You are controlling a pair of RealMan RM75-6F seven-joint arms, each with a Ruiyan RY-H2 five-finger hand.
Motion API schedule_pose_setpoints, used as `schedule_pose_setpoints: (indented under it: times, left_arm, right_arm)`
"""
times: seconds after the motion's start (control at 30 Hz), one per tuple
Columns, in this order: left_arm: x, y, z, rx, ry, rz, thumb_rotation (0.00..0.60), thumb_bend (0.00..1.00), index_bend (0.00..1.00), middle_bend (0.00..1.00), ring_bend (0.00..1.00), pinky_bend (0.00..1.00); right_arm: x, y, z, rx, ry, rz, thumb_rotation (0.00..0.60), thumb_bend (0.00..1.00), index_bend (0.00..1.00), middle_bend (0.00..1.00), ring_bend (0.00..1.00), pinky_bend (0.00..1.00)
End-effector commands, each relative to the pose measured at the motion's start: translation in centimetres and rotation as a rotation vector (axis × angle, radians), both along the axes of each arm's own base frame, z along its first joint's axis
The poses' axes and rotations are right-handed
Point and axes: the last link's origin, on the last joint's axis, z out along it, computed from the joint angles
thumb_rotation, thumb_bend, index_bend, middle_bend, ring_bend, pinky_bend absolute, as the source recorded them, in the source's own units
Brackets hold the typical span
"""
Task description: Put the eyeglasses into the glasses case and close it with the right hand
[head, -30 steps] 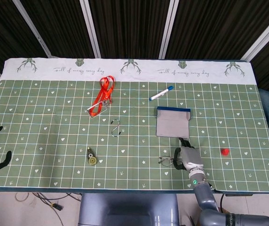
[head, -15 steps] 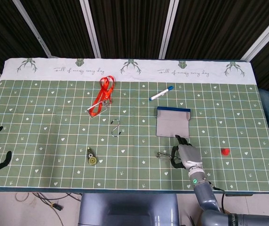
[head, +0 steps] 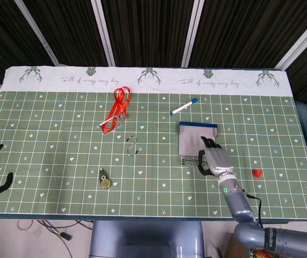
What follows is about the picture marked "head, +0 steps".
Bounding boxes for brown cardboard box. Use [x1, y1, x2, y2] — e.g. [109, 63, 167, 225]
[224, 233, 253, 258]

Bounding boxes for green grid tablecloth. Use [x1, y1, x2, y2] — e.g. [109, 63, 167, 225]
[0, 66, 307, 219]

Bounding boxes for correction tape dispenser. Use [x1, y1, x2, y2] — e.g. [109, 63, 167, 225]
[99, 167, 111, 190]

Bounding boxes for grey blue glasses case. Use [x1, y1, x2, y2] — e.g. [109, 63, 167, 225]
[178, 121, 218, 158]

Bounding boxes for orange lanyard strap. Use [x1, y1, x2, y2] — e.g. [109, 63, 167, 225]
[105, 86, 133, 130]

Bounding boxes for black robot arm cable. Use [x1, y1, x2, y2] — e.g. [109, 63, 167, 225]
[240, 188, 265, 229]

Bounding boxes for black floor cables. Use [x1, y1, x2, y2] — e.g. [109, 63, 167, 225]
[0, 219, 94, 258]

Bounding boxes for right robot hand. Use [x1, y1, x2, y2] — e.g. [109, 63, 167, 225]
[198, 135, 236, 177]

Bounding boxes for dark blue under cloth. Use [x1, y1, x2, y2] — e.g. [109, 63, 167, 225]
[0, 213, 290, 223]

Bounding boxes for metal S hook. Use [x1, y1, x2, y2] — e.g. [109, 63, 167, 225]
[125, 136, 141, 156]

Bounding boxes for grey blue robot torso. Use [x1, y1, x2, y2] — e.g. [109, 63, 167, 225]
[89, 220, 206, 258]

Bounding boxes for clear badge holder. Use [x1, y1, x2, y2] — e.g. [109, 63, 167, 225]
[99, 114, 124, 134]

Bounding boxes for white marker blue cap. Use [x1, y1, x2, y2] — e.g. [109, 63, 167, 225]
[170, 97, 199, 116]

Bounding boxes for wire frame eyeglasses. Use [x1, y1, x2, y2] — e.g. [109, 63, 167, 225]
[181, 157, 205, 169]

